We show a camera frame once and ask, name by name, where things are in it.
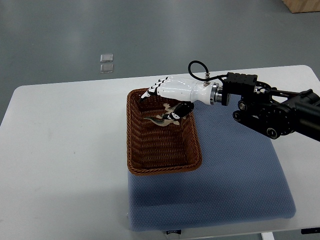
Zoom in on black table control panel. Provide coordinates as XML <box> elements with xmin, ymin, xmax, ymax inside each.
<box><xmin>300</xmin><ymin>227</ymin><xmax>320</xmax><ymax>235</ymax></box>

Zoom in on upper metal floor plate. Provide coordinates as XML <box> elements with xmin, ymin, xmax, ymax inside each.
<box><xmin>100</xmin><ymin>53</ymin><xmax>114</xmax><ymax>63</ymax></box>

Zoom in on blue-grey foam cushion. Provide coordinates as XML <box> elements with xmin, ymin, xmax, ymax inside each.
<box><xmin>128</xmin><ymin>97</ymin><xmax>296</xmax><ymax>232</ymax></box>

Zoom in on white table leg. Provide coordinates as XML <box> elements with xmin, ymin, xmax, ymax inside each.
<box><xmin>261</xmin><ymin>232</ymin><xmax>275</xmax><ymax>240</ymax></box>

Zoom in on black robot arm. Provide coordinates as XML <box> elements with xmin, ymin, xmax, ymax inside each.
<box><xmin>218</xmin><ymin>72</ymin><xmax>320</xmax><ymax>141</ymax></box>

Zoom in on brown wicker basket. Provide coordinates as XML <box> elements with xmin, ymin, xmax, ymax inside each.
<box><xmin>126</xmin><ymin>88</ymin><xmax>202</xmax><ymax>176</ymax></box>

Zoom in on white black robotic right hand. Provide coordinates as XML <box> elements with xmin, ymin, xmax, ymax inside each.
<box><xmin>139</xmin><ymin>76</ymin><xmax>223</xmax><ymax>120</ymax></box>

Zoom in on wooden box corner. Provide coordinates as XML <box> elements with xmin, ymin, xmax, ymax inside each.
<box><xmin>282</xmin><ymin>0</ymin><xmax>320</xmax><ymax>14</ymax></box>

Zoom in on dark toy crocodile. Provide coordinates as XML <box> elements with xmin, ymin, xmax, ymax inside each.
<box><xmin>143</xmin><ymin>103</ymin><xmax>180</xmax><ymax>127</ymax></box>

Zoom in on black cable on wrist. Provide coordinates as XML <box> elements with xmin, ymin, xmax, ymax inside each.
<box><xmin>187</xmin><ymin>60</ymin><xmax>228</xmax><ymax>86</ymax></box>

